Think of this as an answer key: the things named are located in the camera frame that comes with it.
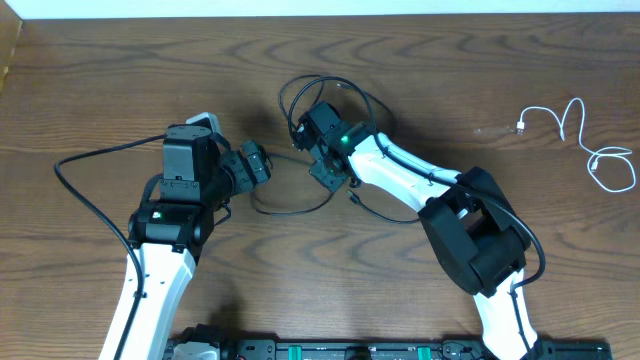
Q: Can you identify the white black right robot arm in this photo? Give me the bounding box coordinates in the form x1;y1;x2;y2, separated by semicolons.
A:
292;101;541;359

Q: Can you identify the black usb cable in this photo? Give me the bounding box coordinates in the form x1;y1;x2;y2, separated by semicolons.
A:
249;74;421;225

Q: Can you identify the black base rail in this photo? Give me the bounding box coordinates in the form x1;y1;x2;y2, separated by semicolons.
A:
164;338;612;360

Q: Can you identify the black left camera cable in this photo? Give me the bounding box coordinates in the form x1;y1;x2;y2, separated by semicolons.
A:
53;133;169;360

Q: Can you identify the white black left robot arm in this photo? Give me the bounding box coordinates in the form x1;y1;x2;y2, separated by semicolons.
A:
100;124;271;359

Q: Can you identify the white usb cable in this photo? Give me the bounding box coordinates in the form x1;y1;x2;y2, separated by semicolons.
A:
515;97;637;194

